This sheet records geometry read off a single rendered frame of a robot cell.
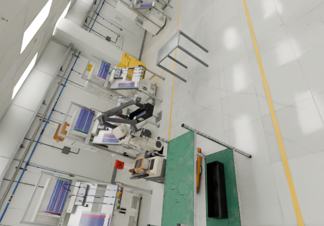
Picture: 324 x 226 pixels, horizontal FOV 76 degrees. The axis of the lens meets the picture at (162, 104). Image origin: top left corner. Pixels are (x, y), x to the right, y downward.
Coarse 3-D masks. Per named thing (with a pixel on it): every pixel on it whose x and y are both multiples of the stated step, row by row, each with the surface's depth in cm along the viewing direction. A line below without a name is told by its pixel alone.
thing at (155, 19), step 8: (120, 0) 682; (128, 0) 694; (136, 0) 718; (144, 0) 724; (152, 0) 714; (120, 8) 708; (128, 8) 707; (136, 8) 703; (144, 8) 700; (152, 8) 746; (128, 16) 731; (144, 16) 721; (152, 16) 722; (160, 16) 743; (144, 24) 751; (152, 24) 747; (160, 24) 744; (152, 32) 776
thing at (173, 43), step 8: (176, 32) 403; (168, 40) 422; (176, 40) 386; (192, 40) 412; (168, 48) 405; (160, 56) 424; (168, 56) 456; (192, 56) 393; (168, 72) 439; (184, 80) 455
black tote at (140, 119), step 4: (148, 104) 293; (148, 108) 291; (152, 108) 295; (132, 112) 329; (136, 112) 327; (140, 112) 325; (148, 112) 289; (152, 112) 292; (132, 116) 337; (140, 116) 296; (144, 116) 294; (148, 116) 292; (136, 120) 313; (140, 120) 311
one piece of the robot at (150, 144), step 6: (126, 138) 275; (132, 138) 278; (138, 138) 290; (150, 138) 298; (156, 138) 303; (126, 144) 288; (132, 144) 282; (138, 144) 287; (144, 144) 294; (150, 144) 295; (156, 144) 300; (162, 144) 307; (150, 150) 309
